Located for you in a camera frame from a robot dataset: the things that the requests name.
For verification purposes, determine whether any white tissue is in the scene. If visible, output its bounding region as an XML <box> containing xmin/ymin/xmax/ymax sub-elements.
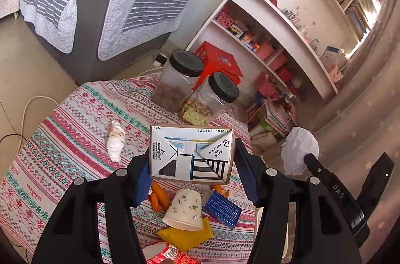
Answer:
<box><xmin>281</xmin><ymin>126</ymin><xmax>319</xmax><ymax>175</ymax></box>

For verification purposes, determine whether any red snack wrapper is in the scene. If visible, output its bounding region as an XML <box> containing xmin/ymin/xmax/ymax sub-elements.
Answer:
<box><xmin>142</xmin><ymin>242</ymin><xmax>201</xmax><ymax>264</ymax></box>

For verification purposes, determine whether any twisted white wrapper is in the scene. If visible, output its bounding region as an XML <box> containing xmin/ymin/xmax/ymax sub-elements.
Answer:
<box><xmin>106</xmin><ymin>120</ymin><xmax>126</xmax><ymax>163</ymax></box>

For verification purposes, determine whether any blue paper box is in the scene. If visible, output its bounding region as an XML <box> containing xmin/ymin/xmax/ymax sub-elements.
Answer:
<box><xmin>202</xmin><ymin>190</ymin><xmax>242</xmax><ymax>229</ymax></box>

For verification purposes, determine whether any floral paper cup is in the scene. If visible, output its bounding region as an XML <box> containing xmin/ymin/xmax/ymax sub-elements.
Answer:
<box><xmin>163</xmin><ymin>189</ymin><xmax>204</xmax><ymax>232</ymax></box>

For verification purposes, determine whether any white milk carton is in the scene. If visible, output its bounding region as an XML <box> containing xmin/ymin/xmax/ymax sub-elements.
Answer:
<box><xmin>149</xmin><ymin>125</ymin><xmax>235</xmax><ymax>186</ymax></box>

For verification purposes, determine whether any white lace curtain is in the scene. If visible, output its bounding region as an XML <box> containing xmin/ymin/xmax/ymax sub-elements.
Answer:
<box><xmin>311</xmin><ymin>0</ymin><xmax>399</xmax><ymax>261</ymax></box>

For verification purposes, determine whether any patterned striped tablecloth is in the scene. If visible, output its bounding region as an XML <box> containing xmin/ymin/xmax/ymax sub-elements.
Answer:
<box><xmin>1</xmin><ymin>74</ymin><xmax>255</xmax><ymax>263</ymax></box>

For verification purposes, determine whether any stack of papers and books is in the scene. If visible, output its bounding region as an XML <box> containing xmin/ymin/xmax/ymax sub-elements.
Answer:
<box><xmin>247</xmin><ymin>98</ymin><xmax>297</xmax><ymax>141</ymax></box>

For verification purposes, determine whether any pink basket on floor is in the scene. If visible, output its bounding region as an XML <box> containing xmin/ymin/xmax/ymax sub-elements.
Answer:
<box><xmin>255</xmin><ymin>72</ymin><xmax>280</xmax><ymax>99</ymax></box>

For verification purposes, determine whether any jar with crackers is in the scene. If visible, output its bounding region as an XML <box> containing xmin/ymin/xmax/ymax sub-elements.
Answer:
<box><xmin>180</xmin><ymin>71</ymin><xmax>239</xmax><ymax>126</ymax></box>

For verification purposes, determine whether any white shelf unit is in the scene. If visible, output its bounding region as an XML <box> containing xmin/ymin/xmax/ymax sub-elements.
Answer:
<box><xmin>186</xmin><ymin>0</ymin><xmax>338</xmax><ymax>102</ymax></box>

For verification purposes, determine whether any jar with brown snacks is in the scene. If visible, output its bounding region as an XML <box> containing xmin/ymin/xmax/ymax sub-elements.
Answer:
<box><xmin>151</xmin><ymin>49</ymin><xmax>204</xmax><ymax>113</ymax></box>

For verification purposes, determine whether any red gift box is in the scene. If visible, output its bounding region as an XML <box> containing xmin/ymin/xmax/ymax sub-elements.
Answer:
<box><xmin>192</xmin><ymin>41</ymin><xmax>244</xmax><ymax>91</ymax></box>

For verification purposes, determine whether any grey sofa with quilt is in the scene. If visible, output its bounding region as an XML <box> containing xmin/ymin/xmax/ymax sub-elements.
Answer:
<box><xmin>20</xmin><ymin>0</ymin><xmax>190</xmax><ymax>85</ymax></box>

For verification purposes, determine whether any white cable on floor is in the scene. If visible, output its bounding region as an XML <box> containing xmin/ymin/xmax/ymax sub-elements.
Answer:
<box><xmin>0</xmin><ymin>94</ymin><xmax>61</xmax><ymax>159</ymax></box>

